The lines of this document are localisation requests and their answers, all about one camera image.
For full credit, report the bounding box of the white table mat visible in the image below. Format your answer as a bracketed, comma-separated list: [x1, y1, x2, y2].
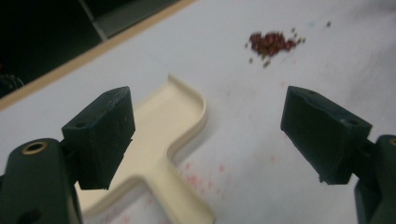
[0, 0, 396, 224]

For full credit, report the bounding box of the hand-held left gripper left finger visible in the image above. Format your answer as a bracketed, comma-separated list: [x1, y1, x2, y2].
[61, 86, 136, 191]

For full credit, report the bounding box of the cream plastic dustpan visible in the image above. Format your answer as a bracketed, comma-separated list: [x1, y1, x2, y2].
[74, 73, 216, 224]

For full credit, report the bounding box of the brown coffee beans pile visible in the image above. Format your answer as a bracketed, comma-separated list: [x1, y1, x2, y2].
[244, 20, 332, 69]

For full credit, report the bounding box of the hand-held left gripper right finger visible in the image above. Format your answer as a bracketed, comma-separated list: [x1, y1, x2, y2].
[280, 85, 374, 186]

